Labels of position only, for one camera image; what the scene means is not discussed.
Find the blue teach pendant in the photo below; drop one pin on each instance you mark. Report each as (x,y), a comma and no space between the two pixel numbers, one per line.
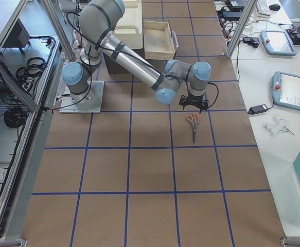
(277,43)
(286,90)

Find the lower blue teach pendant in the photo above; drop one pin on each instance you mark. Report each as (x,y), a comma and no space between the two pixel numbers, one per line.
(286,90)

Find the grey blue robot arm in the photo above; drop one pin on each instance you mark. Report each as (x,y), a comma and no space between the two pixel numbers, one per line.
(97,21)

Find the upper blue teach pendant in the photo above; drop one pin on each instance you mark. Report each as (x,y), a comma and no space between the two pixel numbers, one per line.
(277,43)

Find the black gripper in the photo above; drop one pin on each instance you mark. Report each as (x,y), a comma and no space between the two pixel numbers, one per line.
(196,100)

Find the small black power brick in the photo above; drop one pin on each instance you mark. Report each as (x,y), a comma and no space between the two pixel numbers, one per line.
(258,109)

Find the light wooden drawer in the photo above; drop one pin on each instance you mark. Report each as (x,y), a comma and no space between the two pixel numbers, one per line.
(160,41)

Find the aluminium frame post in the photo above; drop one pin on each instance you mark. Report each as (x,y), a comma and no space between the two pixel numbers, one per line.
(245,16)

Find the brown paper table cover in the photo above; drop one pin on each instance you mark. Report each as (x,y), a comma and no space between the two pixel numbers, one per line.
(133,176)

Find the white foam box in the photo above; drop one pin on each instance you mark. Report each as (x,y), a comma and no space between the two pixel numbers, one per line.
(129,28)

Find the dark wooden cabinet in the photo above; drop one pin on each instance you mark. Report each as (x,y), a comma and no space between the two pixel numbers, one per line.
(129,61)

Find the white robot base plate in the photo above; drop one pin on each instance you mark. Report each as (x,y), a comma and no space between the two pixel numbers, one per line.
(88,102)

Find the orange handled scissors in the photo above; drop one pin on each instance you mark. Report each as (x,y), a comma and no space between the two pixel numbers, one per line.
(194,120)

